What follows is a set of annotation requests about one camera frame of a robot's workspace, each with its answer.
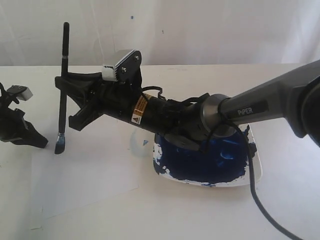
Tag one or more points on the white plate with blue paint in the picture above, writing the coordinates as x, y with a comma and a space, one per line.
224, 164

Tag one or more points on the white backdrop curtain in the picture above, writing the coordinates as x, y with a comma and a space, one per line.
167, 32

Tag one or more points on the white paper sheet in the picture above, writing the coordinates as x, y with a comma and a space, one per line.
95, 165

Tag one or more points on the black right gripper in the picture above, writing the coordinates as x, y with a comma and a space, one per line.
124, 101

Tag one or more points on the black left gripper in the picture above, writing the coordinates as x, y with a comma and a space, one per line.
12, 127

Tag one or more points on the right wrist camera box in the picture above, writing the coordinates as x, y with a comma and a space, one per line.
122, 66

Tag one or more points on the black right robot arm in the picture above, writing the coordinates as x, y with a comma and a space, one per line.
294, 96

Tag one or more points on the black paintbrush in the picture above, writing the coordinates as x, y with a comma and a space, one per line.
60, 142

